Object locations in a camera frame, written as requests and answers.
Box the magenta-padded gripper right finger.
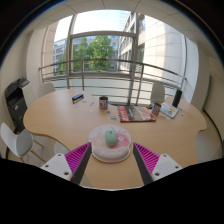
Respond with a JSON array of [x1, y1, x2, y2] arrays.
[[132, 142, 184, 186]]

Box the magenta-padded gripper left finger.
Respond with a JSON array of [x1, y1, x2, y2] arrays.
[[40, 142, 93, 186]]

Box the mint green computer mouse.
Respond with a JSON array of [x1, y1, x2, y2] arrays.
[[104, 129, 119, 147]]

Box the pink white mouse pad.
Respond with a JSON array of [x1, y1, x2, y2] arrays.
[[88, 124, 133, 164]]

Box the white chair with wooden legs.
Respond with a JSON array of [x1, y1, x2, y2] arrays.
[[0, 122, 46, 164]]

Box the red blue magazine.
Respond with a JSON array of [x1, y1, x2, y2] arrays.
[[117, 105, 157, 124]]

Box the dark blue stapler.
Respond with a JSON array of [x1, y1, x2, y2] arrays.
[[71, 93, 85, 105]]

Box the tall black speaker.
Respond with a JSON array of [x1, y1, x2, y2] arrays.
[[171, 88, 184, 109]]

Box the white plastic chair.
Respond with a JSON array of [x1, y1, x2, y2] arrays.
[[36, 82, 57, 99], [149, 82, 166, 104]]

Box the black office printer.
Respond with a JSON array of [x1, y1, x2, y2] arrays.
[[4, 77, 31, 135]]

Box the printed pen cup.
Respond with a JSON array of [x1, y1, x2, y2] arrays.
[[98, 96, 110, 111]]

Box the grey green door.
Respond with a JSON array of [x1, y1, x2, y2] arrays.
[[202, 74, 213, 112]]

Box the metal balcony railing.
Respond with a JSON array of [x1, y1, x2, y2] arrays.
[[38, 58, 188, 106]]

